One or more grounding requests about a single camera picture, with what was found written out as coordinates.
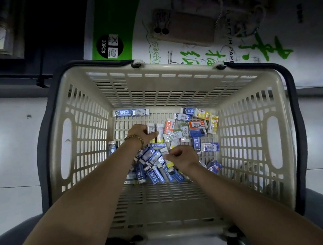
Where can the person's right hand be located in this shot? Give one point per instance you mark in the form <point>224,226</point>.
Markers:
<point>186,158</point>

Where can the person's left hand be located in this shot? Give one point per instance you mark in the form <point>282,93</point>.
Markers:
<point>140,132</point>

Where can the yellow eraser bundle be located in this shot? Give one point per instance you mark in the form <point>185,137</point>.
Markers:
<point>160,134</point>

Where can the pile of mixed packaged erasers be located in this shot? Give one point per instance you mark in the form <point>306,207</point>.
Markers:
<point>197,124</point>

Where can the beige plastic shopping basket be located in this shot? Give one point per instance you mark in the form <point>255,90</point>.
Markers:
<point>158,79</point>

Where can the person's left forearm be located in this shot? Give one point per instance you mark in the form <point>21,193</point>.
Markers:
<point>68,224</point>

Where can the person's right forearm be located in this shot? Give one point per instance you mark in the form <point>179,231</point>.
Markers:
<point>258,212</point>

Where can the person's right shoe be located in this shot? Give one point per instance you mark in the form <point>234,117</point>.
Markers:
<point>234,238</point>

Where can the green and white paper pack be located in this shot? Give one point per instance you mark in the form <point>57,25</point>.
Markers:
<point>115,10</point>

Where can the dark metal shelf unit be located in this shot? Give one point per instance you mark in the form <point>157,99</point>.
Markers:
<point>0,86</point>

